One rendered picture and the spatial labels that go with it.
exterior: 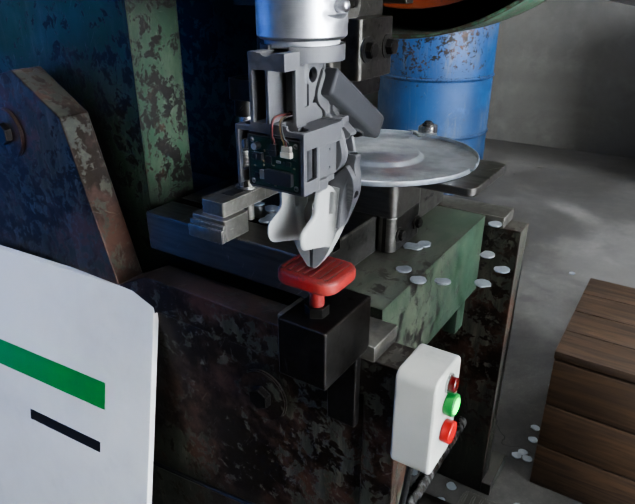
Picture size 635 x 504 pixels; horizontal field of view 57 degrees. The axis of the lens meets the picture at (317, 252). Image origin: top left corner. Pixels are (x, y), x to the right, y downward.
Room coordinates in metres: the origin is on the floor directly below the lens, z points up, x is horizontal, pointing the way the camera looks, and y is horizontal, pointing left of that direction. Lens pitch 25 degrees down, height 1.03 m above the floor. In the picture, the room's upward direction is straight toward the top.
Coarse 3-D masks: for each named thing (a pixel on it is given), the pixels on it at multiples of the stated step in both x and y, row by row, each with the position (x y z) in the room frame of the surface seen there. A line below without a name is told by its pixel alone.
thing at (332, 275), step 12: (288, 264) 0.54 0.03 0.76; (300, 264) 0.54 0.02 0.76; (324, 264) 0.54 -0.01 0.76; (336, 264) 0.54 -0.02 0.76; (348, 264) 0.54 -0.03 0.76; (288, 276) 0.52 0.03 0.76; (300, 276) 0.51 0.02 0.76; (312, 276) 0.51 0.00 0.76; (324, 276) 0.51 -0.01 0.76; (336, 276) 0.51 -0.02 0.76; (348, 276) 0.52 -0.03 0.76; (300, 288) 0.51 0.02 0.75; (312, 288) 0.50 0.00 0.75; (324, 288) 0.50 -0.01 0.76; (336, 288) 0.50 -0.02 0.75; (312, 300) 0.53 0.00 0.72; (324, 300) 0.53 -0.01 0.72
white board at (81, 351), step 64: (0, 256) 0.95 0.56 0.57; (0, 320) 0.93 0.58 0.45; (64, 320) 0.86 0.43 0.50; (128, 320) 0.79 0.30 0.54; (0, 384) 0.91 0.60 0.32; (64, 384) 0.84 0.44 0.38; (128, 384) 0.77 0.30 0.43; (0, 448) 0.89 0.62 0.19; (64, 448) 0.81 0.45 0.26; (128, 448) 0.75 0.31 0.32
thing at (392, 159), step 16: (368, 144) 0.91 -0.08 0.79; (384, 144) 0.91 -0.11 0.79; (400, 144) 0.91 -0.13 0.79; (416, 144) 0.93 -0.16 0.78; (432, 144) 0.93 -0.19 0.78; (448, 144) 0.93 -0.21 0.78; (464, 144) 0.91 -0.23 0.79; (368, 160) 0.82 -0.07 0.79; (384, 160) 0.82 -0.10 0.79; (400, 160) 0.82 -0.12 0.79; (416, 160) 0.83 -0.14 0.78; (432, 160) 0.84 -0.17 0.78; (448, 160) 0.84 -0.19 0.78; (464, 160) 0.84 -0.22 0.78; (368, 176) 0.76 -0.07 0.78; (384, 176) 0.76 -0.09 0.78; (400, 176) 0.76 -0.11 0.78; (416, 176) 0.76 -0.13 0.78; (432, 176) 0.76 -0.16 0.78; (448, 176) 0.75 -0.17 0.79
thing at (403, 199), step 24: (480, 168) 0.81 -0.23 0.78; (504, 168) 0.82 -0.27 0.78; (360, 192) 0.83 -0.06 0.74; (384, 192) 0.81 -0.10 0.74; (408, 192) 0.83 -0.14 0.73; (456, 192) 0.73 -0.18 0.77; (480, 192) 0.73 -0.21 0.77; (384, 216) 0.81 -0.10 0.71; (408, 216) 0.84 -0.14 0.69; (384, 240) 0.80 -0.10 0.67; (408, 240) 0.84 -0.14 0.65
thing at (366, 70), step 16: (368, 0) 0.91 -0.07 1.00; (352, 16) 0.85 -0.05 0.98; (368, 16) 0.89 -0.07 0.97; (384, 16) 0.89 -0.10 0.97; (352, 32) 0.84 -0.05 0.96; (368, 32) 0.85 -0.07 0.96; (384, 32) 0.89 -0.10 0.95; (352, 48) 0.84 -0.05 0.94; (368, 48) 0.84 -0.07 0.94; (384, 48) 0.89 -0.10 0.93; (336, 64) 0.84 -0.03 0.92; (352, 64) 0.84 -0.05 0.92; (368, 64) 0.85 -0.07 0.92; (384, 64) 0.89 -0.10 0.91; (352, 80) 0.84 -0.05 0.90
